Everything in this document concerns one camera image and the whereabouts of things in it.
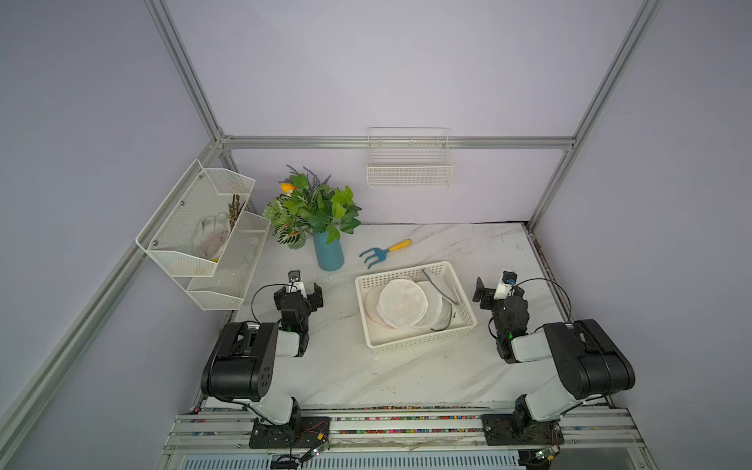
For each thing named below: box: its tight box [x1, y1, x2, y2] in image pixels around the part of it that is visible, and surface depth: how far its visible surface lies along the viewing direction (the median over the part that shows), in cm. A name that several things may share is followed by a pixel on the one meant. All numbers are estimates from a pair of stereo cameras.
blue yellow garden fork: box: [358, 238, 413, 270], surface depth 113 cm
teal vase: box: [313, 231, 345, 273], surface depth 109 cm
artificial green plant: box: [262, 164, 363, 250], surface depth 83 cm
